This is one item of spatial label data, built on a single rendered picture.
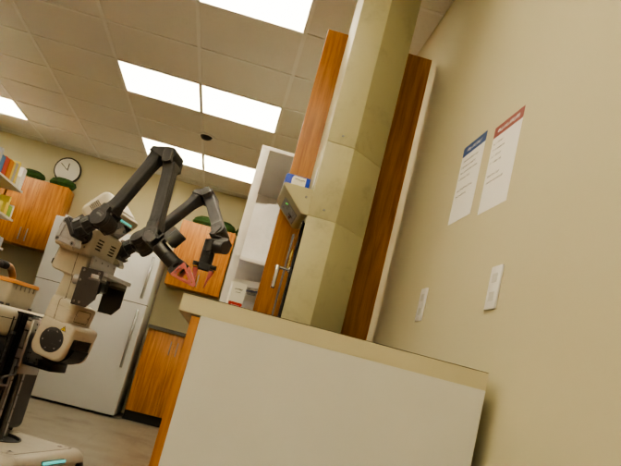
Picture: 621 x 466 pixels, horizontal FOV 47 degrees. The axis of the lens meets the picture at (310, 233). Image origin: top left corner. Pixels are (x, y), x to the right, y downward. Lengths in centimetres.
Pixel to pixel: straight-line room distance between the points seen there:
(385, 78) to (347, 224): 62
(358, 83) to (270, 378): 156
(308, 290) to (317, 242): 18
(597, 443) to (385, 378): 51
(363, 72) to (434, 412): 160
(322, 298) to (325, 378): 111
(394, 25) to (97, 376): 539
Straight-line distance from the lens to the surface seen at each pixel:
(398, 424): 162
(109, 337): 755
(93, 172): 852
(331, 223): 269
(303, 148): 313
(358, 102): 283
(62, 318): 317
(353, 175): 277
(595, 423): 131
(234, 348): 157
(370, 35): 295
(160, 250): 281
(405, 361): 162
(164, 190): 296
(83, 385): 759
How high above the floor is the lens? 82
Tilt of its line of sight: 11 degrees up
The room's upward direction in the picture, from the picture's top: 15 degrees clockwise
